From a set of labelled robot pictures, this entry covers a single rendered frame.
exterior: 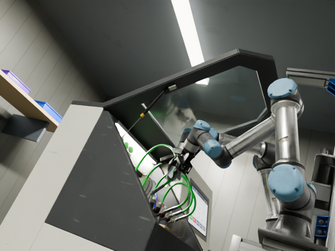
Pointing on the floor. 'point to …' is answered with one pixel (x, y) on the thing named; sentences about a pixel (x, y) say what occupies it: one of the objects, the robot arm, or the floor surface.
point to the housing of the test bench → (48, 177)
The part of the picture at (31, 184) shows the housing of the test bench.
